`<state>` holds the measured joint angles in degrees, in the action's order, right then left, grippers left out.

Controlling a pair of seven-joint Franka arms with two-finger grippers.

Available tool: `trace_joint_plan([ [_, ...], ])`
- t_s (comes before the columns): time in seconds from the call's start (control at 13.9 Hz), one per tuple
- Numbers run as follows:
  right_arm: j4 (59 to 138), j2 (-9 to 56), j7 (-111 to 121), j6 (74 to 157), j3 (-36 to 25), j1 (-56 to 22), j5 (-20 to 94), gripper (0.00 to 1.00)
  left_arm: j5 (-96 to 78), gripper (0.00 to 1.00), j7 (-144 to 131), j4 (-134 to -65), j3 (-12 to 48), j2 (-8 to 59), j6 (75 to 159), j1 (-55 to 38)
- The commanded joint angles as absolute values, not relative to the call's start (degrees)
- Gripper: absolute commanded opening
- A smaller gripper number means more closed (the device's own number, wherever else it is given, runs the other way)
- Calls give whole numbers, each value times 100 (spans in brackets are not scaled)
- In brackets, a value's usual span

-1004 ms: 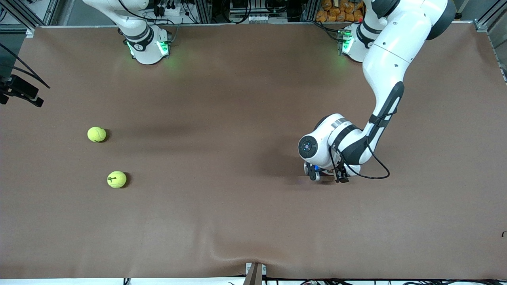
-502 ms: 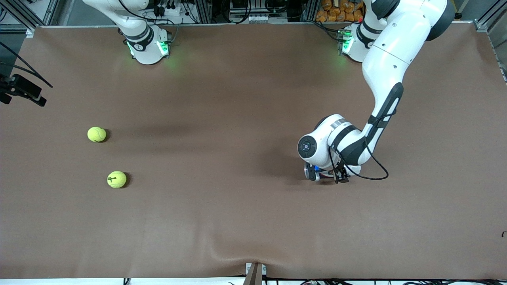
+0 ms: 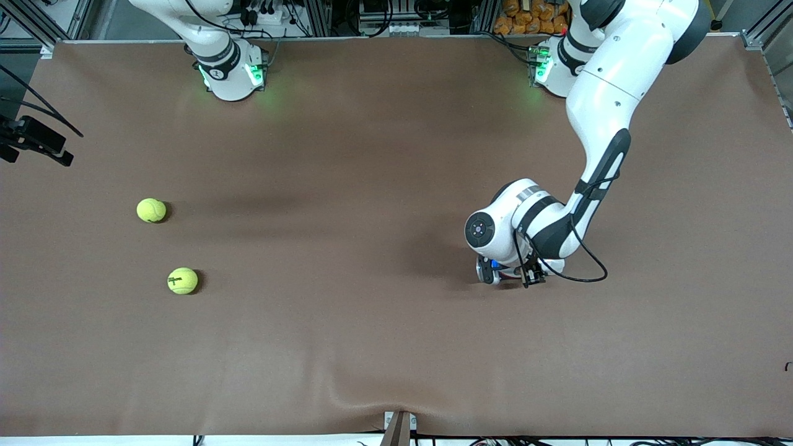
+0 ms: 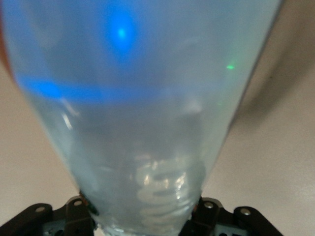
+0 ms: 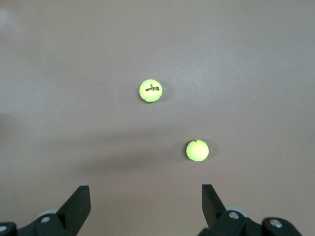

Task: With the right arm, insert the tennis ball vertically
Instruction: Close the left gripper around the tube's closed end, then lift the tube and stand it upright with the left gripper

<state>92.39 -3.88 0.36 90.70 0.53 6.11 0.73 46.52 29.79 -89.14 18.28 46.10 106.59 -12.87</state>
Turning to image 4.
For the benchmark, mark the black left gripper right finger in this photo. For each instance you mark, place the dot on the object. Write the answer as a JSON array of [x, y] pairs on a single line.
[[211, 221]]

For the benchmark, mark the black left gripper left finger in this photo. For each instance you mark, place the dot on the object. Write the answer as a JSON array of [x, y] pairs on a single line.
[[73, 221]]

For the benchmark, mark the clear plastic tennis ball can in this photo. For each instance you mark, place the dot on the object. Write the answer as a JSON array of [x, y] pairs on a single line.
[[147, 98]]

